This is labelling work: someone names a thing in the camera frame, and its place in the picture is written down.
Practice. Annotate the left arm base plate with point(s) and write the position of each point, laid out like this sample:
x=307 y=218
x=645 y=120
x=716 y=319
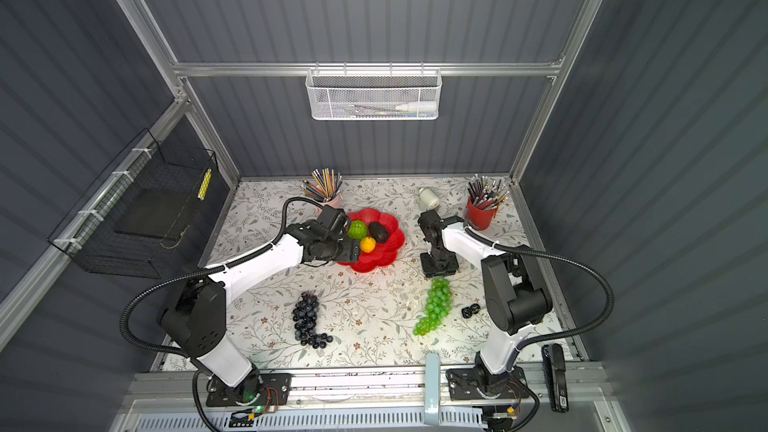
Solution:
x=258 y=390

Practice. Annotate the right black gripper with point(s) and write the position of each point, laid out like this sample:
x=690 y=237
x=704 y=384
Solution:
x=429 y=270

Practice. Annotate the pink pencil cup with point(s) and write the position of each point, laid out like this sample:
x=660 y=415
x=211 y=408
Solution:
x=336 y=201

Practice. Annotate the green fake apple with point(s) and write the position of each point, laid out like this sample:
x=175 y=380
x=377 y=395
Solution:
x=358 y=230

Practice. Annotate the yellow fake lemon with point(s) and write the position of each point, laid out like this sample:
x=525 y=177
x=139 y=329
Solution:
x=368 y=244

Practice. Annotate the red flower fruit bowl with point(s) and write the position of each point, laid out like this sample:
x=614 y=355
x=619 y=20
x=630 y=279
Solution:
x=384 y=254

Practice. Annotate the light blue rail bracket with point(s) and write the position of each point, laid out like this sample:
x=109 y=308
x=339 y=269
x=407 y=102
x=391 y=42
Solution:
x=432 y=389

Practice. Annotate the black wire side basket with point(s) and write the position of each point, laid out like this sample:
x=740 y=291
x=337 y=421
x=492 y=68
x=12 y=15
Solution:
x=135 y=223

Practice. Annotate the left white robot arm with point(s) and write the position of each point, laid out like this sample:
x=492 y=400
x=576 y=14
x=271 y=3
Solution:
x=195 y=317

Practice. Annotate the dark purple grape bunch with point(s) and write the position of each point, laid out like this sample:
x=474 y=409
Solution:
x=305 y=318

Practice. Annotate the red pencil cup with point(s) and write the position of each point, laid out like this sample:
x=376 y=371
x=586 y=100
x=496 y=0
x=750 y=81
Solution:
x=480 y=214

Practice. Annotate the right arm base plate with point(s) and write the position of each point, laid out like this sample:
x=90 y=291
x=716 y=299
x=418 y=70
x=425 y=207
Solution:
x=466 y=384

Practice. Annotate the white wire wall basket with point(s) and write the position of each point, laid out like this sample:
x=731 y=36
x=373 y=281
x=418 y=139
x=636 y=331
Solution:
x=369 y=97

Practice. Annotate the small black loose grapes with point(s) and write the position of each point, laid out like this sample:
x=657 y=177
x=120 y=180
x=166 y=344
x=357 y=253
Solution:
x=471 y=310

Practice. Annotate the dark fake avocado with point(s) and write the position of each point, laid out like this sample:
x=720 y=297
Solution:
x=379 y=232

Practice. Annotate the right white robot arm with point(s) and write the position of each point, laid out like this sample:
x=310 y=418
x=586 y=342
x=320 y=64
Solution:
x=515 y=292

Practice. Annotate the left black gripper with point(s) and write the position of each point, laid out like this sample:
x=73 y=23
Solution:
x=350 y=251

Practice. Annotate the green fake grape bunch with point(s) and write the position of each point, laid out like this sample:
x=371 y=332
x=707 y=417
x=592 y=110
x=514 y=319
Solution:
x=437 y=307

